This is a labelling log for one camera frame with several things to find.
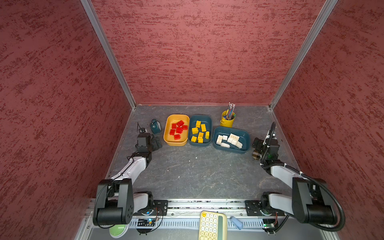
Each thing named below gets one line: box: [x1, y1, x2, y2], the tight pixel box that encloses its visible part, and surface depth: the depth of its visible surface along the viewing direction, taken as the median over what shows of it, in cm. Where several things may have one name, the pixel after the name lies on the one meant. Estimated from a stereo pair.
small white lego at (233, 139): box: [227, 134, 239, 146], surface depth 102 cm
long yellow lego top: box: [201, 124, 207, 132], surface depth 108 cm
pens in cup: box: [223, 102, 237, 120], surface depth 102 cm
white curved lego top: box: [220, 142, 231, 148], surface depth 98 cm
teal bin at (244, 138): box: [212, 126, 251, 154], surface depth 100 cm
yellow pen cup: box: [220, 110, 236, 128], surface depth 103 cm
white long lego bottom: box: [227, 133, 242, 144], surface depth 102 cm
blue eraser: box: [230, 216, 244, 230], surface depth 71 cm
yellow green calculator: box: [198, 210, 227, 240], surface depth 69 cm
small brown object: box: [252, 151, 262, 161], surface depth 92 cm
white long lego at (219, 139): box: [216, 134, 223, 145], surface depth 100 cm
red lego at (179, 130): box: [176, 127, 183, 134], surface depth 106 cm
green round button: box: [109, 224, 129, 239], surface depth 68 cm
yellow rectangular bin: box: [163, 114, 190, 147], surface depth 105 cm
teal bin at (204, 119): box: [188, 114, 213, 147], surface depth 105 cm
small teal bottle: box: [150, 119, 162, 134], surface depth 102 cm
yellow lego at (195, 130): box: [191, 127, 199, 135], surface depth 105 cm
